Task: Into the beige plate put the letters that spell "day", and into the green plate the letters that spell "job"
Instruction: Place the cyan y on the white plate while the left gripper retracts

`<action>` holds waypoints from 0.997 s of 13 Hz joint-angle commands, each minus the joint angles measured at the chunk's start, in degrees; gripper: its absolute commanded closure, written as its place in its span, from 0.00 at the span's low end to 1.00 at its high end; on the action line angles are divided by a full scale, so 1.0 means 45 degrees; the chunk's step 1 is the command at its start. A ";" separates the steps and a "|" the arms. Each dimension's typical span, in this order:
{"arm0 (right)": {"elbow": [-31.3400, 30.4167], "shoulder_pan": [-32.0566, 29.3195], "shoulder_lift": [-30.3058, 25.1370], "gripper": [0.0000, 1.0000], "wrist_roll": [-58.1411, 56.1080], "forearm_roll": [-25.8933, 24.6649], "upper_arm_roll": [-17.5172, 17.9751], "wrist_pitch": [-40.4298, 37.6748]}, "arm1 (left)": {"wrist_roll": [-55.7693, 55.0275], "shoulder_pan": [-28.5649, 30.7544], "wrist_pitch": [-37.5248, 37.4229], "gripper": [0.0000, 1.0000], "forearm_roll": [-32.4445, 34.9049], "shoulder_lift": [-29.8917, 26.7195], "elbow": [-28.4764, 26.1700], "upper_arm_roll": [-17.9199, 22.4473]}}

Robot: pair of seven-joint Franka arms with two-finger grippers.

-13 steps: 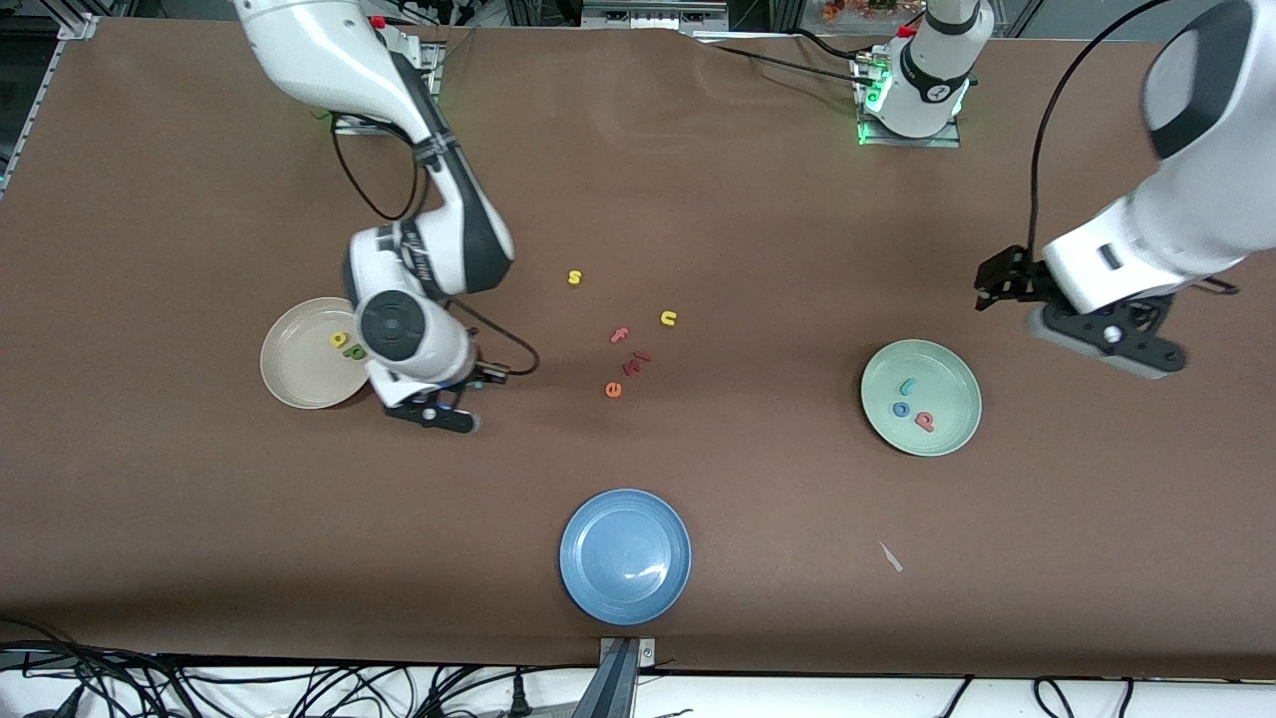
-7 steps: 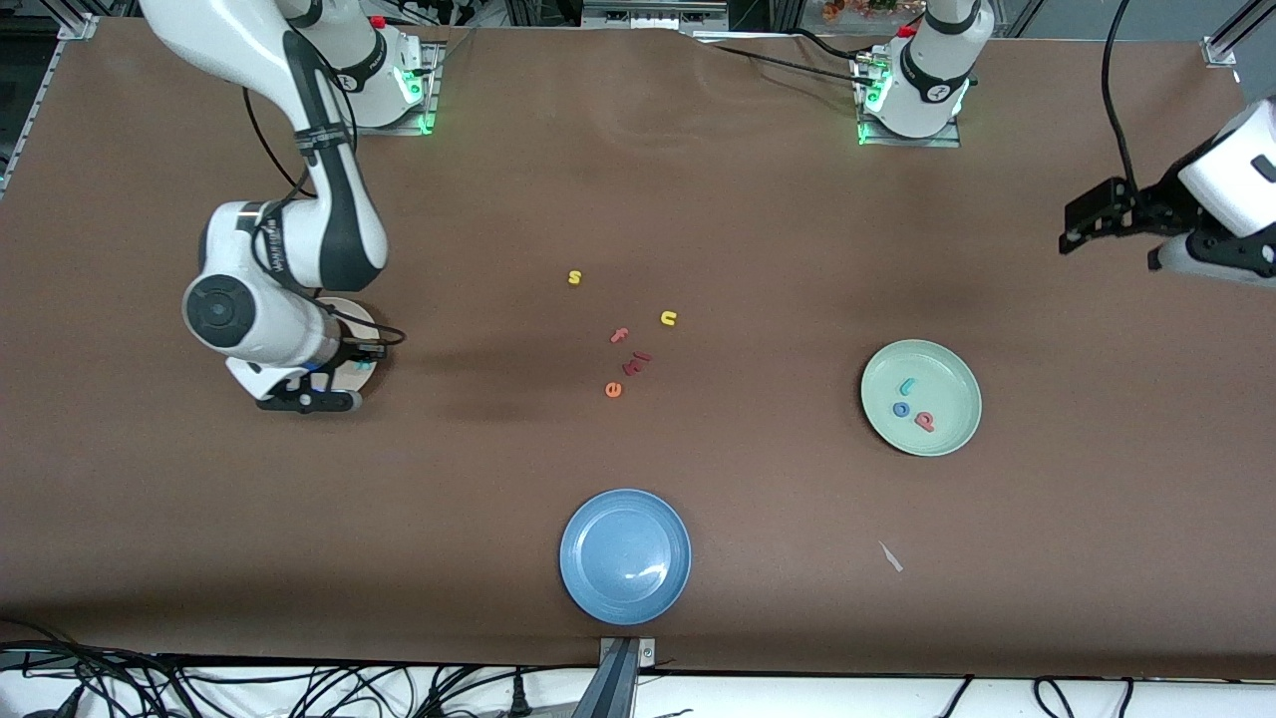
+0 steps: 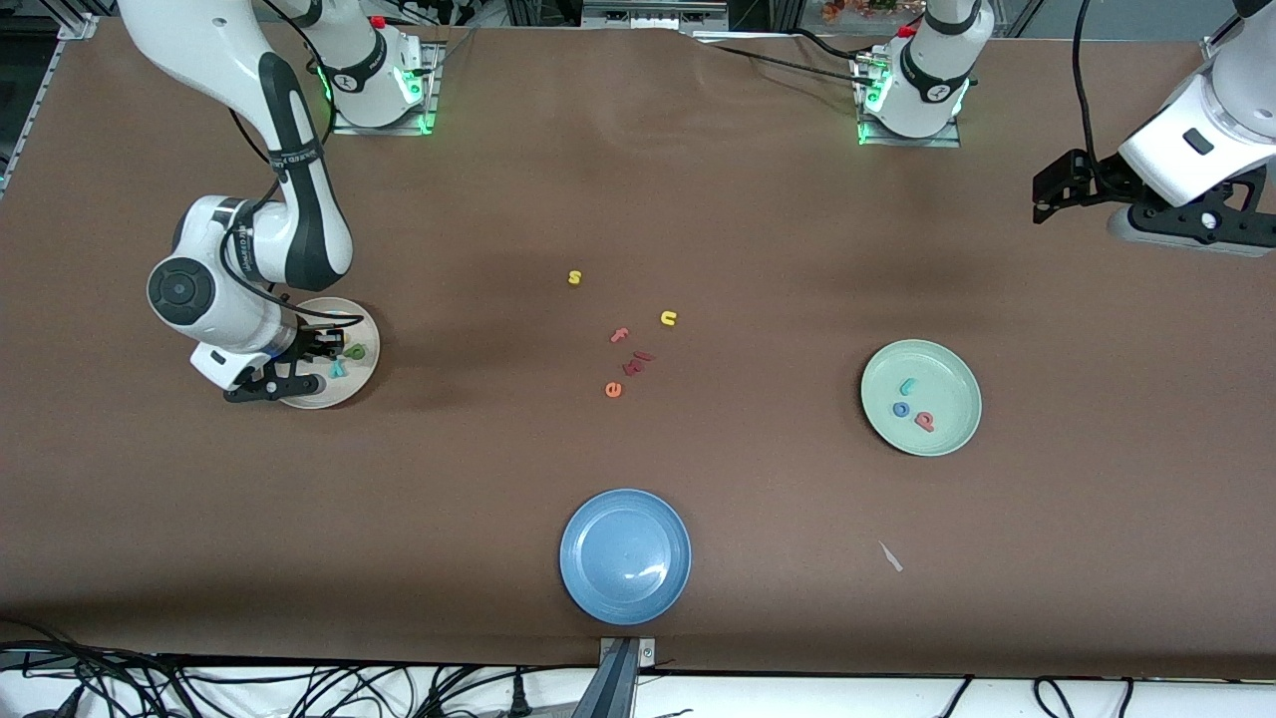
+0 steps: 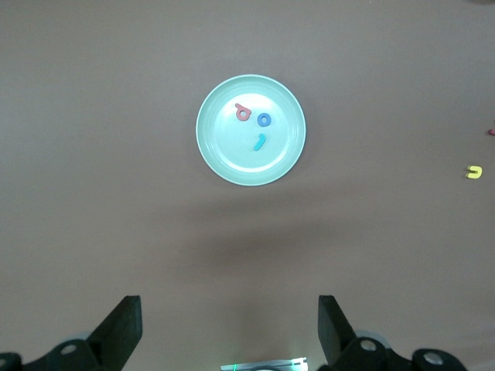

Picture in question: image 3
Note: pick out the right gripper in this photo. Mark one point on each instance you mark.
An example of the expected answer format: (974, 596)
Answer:
(311, 344)

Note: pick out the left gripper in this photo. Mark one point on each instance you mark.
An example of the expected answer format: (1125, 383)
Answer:
(1093, 179)

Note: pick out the pink foam letter p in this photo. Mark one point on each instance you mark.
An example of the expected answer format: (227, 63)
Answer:
(924, 421)

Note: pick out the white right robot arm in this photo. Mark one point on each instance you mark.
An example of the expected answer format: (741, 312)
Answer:
(199, 40)

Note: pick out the beige plate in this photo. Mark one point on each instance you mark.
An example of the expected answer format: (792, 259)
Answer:
(357, 384)

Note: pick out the light green plate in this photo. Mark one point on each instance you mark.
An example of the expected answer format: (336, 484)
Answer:
(947, 384)

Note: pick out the orange flower decoration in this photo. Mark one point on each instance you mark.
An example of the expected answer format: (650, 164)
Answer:
(847, 10)

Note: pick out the dark red foam letter k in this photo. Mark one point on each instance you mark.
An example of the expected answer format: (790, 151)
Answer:
(634, 365)

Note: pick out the brown table mat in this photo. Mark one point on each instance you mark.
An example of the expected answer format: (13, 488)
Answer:
(1097, 499)

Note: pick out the blue plate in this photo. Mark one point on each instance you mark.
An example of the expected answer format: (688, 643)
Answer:
(625, 556)

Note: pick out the black power plug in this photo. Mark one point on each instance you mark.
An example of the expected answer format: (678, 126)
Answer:
(518, 698)

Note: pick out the silver metal box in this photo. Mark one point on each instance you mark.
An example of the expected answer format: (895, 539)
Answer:
(648, 15)

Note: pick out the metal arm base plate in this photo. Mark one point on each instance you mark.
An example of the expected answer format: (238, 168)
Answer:
(947, 140)
(431, 90)

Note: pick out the aluminium frame rail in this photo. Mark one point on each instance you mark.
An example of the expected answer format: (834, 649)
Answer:
(1218, 48)
(44, 95)

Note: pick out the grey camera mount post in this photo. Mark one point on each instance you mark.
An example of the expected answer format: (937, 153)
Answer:
(620, 688)

